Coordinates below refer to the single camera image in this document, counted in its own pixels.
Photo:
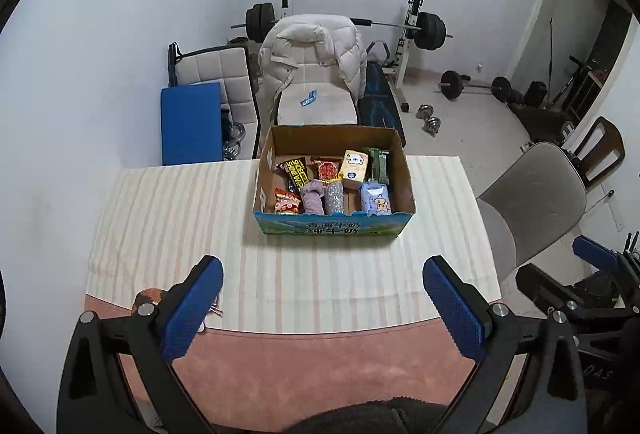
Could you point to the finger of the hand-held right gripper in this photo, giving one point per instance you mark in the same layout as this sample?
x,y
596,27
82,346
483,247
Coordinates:
x,y
550,286
595,251

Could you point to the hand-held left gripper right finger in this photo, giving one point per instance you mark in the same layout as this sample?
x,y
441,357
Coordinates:
x,y
452,309

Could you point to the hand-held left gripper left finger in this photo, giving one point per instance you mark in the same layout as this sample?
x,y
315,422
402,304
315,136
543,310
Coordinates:
x,y
192,309

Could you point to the blue tissue pack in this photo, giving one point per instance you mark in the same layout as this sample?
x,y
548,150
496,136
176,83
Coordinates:
x,y
376,200

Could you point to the panda print snack packet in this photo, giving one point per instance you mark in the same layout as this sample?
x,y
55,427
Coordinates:
x,y
286,204

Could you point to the cardboard box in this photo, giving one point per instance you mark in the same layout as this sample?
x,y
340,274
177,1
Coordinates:
x,y
330,226

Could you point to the silver and yellow packet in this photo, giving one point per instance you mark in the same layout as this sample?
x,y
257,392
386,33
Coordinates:
x,y
334,199

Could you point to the dark green packet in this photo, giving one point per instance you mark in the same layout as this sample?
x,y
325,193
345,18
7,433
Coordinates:
x,y
377,163

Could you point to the black wipe packet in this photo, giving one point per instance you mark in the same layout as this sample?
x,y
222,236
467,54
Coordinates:
x,y
293,174

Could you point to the yellow tissue pack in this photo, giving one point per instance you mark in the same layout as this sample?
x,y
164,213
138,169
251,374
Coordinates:
x,y
353,168

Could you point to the red snack packet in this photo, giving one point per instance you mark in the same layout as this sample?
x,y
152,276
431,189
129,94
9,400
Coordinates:
x,y
327,168

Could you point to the grey shell chair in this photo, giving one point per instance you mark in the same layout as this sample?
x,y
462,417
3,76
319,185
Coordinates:
x,y
537,194

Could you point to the brown wooden chair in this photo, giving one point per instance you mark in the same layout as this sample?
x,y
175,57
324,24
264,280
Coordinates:
x,y
607,148

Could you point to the striped pink cat print tablecloth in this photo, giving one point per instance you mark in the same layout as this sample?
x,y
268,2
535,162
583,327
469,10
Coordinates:
x,y
300,274

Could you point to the person's dark fleece clothing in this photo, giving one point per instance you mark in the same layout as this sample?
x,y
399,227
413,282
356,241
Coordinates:
x,y
370,419

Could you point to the dark exercise equipment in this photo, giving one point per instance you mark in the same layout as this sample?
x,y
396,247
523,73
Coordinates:
x,y
570,98

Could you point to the black box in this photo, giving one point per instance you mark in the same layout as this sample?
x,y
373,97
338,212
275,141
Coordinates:
x,y
536,94

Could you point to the blue board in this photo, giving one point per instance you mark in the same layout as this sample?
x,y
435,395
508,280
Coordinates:
x,y
191,123

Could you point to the chrome dumbbell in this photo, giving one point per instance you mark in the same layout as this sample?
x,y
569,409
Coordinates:
x,y
433,123
425,110

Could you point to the thin black pole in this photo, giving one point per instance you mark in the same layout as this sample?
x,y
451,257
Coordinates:
x,y
549,63

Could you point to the black weight bench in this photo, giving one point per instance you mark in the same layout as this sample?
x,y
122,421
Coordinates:
x,y
380,108

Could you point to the short floor barbell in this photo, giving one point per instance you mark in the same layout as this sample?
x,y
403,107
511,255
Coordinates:
x,y
452,83

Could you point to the beige padded chair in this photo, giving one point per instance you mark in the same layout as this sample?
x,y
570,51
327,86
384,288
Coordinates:
x,y
320,108

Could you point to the grey quilted chair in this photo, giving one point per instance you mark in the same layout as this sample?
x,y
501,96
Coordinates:
x,y
232,73

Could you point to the small blue label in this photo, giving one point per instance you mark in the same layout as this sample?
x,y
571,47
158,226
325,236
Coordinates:
x,y
308,97

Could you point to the barbell with black plates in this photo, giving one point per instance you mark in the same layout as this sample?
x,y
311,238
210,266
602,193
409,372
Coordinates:
x,y
431,31

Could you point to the white puffer jacket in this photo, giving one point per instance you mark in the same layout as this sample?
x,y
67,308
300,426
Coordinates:
x,y
345,51

